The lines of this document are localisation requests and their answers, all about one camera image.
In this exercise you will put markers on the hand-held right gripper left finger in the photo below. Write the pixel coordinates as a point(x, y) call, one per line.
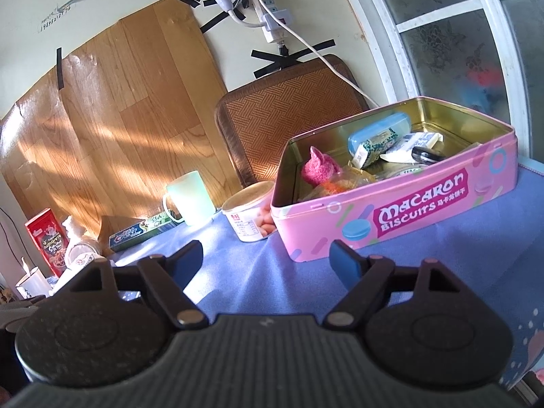
point(187, 263)

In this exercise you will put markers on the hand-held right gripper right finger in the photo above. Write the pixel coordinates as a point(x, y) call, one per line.
point(346, 261)

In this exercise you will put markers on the pink biscuit tin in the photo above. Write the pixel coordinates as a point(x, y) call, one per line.
point(382, 221)

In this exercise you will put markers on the blue plastic case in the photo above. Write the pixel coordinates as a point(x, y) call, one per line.
point(378, 129)

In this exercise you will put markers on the white enamel mug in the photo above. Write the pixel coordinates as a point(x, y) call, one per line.
point(32, 284)

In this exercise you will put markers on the wooden stick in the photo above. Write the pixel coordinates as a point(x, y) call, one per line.
point(24, 263)

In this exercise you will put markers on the blue-green toothpaste box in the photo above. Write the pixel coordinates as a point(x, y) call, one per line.
point(140, 231)

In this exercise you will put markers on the green plastic cup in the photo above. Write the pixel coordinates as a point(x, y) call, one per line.
point(191, 199)

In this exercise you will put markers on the red snack tin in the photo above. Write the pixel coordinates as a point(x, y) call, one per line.
point(44, 242)

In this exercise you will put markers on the clear bag with orange contents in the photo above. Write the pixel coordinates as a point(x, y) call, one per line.
point(340, 185)

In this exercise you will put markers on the white snack cup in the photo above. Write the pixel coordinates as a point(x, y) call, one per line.
point(250, 216)

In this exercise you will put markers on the white tissue pack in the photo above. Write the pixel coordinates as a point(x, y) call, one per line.
point(83, 261)

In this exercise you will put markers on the pink fuzzy toy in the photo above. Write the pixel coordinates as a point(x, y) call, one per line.
point(318, 168)

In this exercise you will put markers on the plastic-wrapped paper bowls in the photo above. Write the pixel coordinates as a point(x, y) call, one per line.
point(83, 236)

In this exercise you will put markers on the green-white patterned packet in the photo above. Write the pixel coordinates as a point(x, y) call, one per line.
point(376, 146)

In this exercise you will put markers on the small black object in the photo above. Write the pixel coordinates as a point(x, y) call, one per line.
point(429, 155)

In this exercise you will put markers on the white wrapped packet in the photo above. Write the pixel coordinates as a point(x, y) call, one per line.
point(414, 142)

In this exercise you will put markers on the brown woven tray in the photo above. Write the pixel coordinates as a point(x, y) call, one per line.
point(276, 110)

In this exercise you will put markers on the black tape cross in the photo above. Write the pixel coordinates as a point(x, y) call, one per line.
point(293, 57)
point(229, 10)

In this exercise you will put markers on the black tape strip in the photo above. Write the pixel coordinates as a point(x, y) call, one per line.
point(59, 68)

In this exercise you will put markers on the white plug adapter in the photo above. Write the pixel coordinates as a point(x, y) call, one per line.
point(275, 25)

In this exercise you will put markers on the white power strip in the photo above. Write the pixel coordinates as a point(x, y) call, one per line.
point(267, 2)

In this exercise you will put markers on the wood-pattern wall sheet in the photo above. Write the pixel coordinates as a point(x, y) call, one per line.
point(119, 114)

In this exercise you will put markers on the white window frame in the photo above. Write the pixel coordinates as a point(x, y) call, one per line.
point(391, 51)

